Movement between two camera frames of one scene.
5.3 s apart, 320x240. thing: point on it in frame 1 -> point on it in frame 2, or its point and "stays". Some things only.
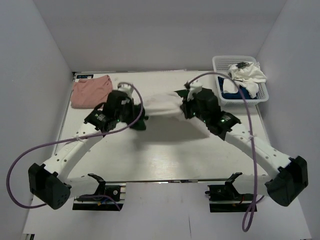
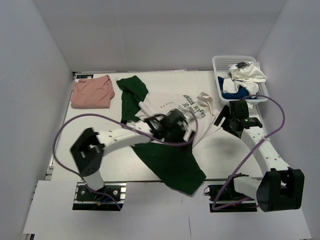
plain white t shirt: [247, 75] stays
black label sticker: [84, 76] stays
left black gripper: [133, 115] -> [182, 131]
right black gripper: [185, 106] -> [224, 113]
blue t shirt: [234, 95] stays
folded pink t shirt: [91, 92] stays
